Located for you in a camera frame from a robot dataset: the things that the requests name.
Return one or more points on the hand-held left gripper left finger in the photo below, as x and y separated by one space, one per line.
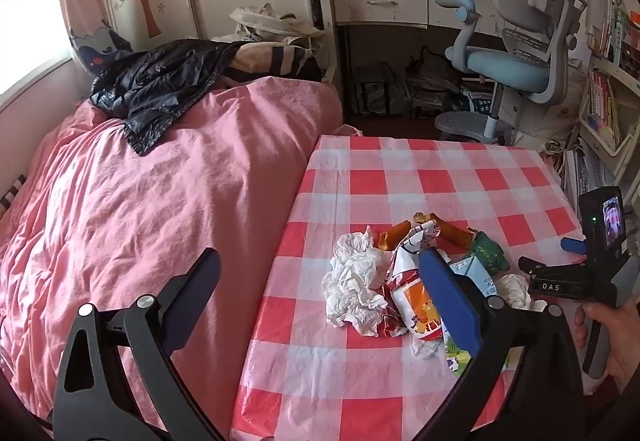
192 306

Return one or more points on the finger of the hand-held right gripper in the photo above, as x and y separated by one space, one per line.
530 266
572 245

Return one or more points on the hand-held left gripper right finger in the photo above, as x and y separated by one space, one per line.
450 306

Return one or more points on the orange and white snack wrapper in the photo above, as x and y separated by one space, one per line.
415 306

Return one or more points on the white milk carton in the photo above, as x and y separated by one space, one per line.
477 276

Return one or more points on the green pouch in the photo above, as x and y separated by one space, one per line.
487 251

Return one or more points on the white tissue scrap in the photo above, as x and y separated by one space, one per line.
425 348

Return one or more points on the green printed wrapper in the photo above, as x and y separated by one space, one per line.
452 363

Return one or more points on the white and red paper wrapper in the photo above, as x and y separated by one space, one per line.
407 251

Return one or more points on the long orange sausage wrapper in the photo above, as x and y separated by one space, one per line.
452 233

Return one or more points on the short orange sausage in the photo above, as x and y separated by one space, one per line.
395 236

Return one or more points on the large white tissue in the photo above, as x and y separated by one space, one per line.
350 291

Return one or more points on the small white tissue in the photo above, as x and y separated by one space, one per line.
352 246

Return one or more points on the person's right hand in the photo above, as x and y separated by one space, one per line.
625 346

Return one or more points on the pile of paper booklets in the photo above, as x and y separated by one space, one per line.
582 176

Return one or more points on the white book rack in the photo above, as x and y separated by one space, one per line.
600 141

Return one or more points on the row of thin red books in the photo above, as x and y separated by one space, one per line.
602 106

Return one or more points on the pink duvet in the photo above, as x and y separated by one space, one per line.
150 196

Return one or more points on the red checkered tablecloth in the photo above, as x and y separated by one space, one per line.
380 181

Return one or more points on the row of tall books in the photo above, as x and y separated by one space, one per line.
617 21

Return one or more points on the black trimmed storage bag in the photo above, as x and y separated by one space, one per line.
435 86

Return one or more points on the striped bedsheet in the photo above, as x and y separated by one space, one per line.
12 196

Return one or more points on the clear plaid storage bag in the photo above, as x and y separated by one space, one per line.
375 91

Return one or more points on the black puffer jacket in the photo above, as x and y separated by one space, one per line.
150 81

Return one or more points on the plain white drawer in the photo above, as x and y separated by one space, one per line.
450 13

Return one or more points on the beige striped pillow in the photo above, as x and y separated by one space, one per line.
280 58

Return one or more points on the cream canvas tote bag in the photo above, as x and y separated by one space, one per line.
270 23

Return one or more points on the white drawer with blue sticker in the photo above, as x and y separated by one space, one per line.
380 3

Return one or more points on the window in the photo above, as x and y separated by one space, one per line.
35 21

